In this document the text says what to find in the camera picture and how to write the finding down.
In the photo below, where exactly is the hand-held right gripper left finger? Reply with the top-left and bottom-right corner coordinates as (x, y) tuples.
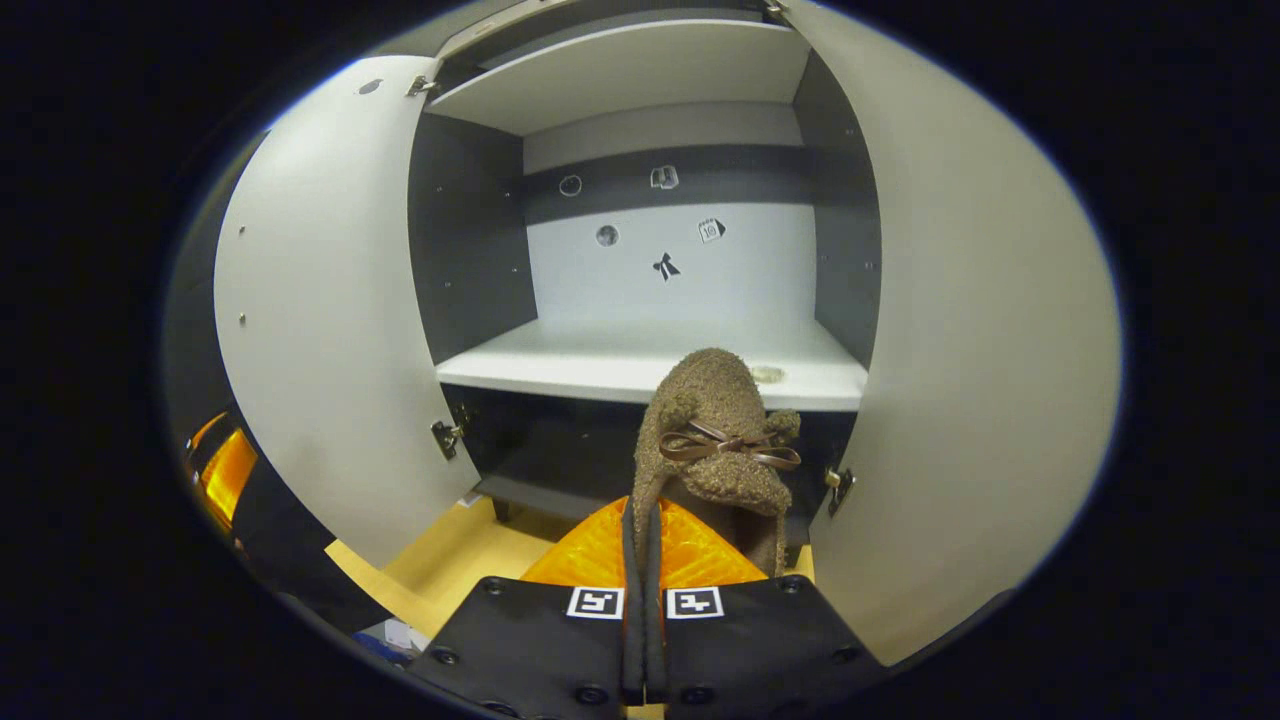
(408, 497), (646, 720)

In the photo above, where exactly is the white shoe cabinet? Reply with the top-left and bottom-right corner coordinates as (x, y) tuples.
(405, 0), (883, 546)

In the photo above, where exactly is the white shoe cabinet door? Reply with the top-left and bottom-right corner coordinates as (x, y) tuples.
(213, 55), (483, 569)
(790, 0), (1123, 669)

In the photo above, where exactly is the stack of papers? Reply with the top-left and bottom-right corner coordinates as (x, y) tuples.
(352, 618), (433, 669)

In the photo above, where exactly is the brown fuzzy shoe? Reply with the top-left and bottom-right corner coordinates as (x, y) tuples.
(630, 347), (803, 579)

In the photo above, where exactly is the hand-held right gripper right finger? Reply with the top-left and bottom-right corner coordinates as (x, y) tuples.
(645, 500), (887, 720)

